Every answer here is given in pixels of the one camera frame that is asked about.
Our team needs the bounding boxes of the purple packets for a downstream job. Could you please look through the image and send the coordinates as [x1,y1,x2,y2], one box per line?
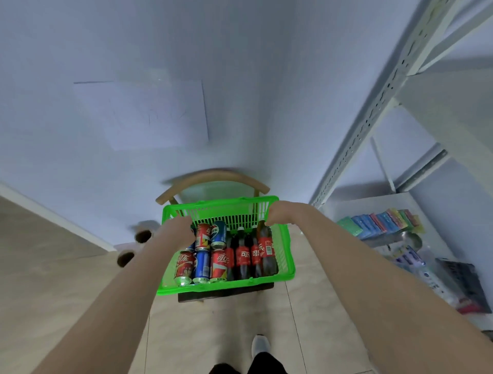
[392,246,426,271]

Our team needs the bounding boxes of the white metal shelf unit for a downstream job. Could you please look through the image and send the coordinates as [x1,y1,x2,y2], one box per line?
[309,0,493,333]

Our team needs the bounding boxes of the white tube pack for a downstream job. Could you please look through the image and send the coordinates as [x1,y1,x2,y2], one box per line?
[415,265,460,306]

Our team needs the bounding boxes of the person's left forearm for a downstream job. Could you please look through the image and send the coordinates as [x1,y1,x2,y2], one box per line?
[32,235,185,374]

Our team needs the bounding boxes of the red soda can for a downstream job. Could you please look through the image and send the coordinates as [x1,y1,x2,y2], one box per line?
[195,223,212,251]
[174,250,196,287]
[210,249,229,283]

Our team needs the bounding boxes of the black flat packet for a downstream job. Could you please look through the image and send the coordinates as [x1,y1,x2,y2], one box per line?
[435,258,493,314]

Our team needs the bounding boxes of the cola bottle with red label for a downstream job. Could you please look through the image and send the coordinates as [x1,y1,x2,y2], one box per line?
[257,220,279,276]
[234,227,252,280]
[250,228,265,278]

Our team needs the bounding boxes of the person's right forearm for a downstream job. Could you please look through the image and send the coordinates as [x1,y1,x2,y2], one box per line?
[293,204,493,374]

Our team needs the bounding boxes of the green plastic shopping basket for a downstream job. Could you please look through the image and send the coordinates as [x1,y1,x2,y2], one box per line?
[156,196,296,296]

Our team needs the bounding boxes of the row of coloured sponge packets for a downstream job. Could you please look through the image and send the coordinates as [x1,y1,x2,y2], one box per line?
[336,208,424,240]

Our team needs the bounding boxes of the wooden chair with dark seat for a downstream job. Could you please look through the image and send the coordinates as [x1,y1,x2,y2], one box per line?
[156,170,275,303]

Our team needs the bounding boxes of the person's black trousers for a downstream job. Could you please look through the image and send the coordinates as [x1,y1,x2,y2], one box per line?
[209,352,288,374]

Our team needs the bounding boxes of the person's left hand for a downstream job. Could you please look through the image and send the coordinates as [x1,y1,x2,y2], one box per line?
[159,216,195,248]

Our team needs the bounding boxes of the white baseboard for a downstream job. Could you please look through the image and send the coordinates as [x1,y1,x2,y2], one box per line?
[0,183,117,253]

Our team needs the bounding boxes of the white paper roll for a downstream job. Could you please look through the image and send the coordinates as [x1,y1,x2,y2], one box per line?
[131,220,162,245]

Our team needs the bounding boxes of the person's right hand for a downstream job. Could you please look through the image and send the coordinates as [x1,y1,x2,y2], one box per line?
[265,200,306,228]

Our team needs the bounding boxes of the person's white shoe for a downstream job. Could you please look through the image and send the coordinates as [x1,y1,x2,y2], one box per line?
[251,335,271,359]

